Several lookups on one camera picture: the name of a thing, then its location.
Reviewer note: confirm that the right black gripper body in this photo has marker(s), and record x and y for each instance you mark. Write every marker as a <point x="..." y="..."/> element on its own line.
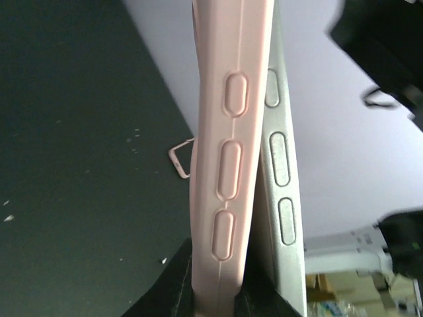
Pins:
<point x="384" y="38"/>

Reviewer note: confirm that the pink phone case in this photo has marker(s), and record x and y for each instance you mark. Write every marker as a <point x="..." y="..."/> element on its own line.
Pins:
<point x="233" y="46"/>

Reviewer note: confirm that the pink cased phone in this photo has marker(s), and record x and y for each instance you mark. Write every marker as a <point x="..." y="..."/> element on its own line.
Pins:
<point x="180" y="156"/>
<point x="276" y="235"/>

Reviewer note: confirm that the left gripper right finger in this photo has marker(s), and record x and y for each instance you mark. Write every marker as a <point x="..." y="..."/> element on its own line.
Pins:
<point x="259" y="297"/>

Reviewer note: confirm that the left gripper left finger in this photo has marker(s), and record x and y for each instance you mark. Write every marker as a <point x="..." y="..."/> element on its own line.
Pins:
<point x="171" y="294"/>

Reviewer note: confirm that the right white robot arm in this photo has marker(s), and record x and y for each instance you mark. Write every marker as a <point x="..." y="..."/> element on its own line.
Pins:
<point x="394" y="244"/>

